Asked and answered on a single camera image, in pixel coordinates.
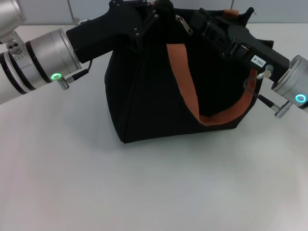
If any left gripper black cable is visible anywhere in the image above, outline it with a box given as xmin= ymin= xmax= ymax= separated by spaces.
xmin=56 ymin=59 xmax=94 ymax=91

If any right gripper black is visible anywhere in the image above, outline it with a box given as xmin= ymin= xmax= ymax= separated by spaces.
xmin=192 ymin=7 xmax=293 ymax=83

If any black bag with orange handles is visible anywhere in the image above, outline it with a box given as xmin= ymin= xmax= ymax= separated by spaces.
xmin=104 ymin=0 xmax=275 ymax=144

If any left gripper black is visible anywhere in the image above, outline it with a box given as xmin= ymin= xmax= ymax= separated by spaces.
xmin=65 ymin=0 xmax=175 ymax=64

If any right gripper grey cable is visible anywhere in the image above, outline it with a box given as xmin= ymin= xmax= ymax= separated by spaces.
xmin=243 ymin=76 xmax=277 ymax=108

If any silver metal zipper pull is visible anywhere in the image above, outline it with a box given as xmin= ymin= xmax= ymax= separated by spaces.
xmin=176 ymin=14 xmax=194 ymax=36

